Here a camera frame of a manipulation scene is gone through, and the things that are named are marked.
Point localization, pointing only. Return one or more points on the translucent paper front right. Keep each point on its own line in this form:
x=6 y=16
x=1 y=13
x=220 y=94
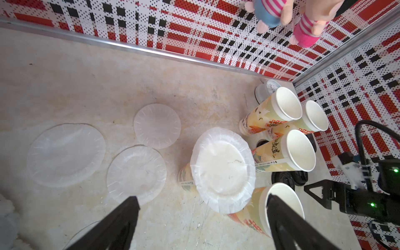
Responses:
x=138 y=171

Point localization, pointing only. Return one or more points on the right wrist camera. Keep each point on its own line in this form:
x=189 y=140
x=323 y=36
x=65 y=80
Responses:
x=356 y=173

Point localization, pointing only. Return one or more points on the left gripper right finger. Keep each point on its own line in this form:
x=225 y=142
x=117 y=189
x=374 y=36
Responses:
x=290 y=231

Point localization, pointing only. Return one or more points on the grey plush toy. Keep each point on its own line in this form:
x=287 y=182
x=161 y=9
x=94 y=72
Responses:
x=9 y=226

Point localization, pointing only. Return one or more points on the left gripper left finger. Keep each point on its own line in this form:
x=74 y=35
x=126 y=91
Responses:
x=115 y=231

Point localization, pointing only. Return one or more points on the translucent leak-proof paper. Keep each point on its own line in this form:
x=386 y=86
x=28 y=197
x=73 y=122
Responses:
x=223 y=170

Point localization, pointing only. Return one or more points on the small white clock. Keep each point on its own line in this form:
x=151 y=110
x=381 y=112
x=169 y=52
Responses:
x=265 y=90

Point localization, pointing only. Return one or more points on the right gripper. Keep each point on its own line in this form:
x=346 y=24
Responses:
x=384 y=207

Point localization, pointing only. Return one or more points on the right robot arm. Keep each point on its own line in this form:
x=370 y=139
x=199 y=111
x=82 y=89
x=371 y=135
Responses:
x=363 y=160

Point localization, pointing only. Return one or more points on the black lid middle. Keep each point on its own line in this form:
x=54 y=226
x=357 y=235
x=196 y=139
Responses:
x=290 y=178

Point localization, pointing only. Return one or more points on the paper milk tea cup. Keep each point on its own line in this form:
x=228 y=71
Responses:
x=254 y=214
x=290 y=152
x=185 y=179

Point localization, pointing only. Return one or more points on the plush doll blue striped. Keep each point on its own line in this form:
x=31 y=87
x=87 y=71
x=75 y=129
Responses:
x=270 y=13

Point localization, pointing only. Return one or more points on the plush doll pink striped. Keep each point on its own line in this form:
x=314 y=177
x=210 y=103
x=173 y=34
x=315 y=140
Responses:
x=314 y=20

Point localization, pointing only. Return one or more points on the back right paper cup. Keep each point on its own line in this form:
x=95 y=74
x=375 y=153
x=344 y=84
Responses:
x=313 y=120

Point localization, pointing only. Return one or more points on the back left paper cup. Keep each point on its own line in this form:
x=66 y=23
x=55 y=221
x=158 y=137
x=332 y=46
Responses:
x=281 y=107

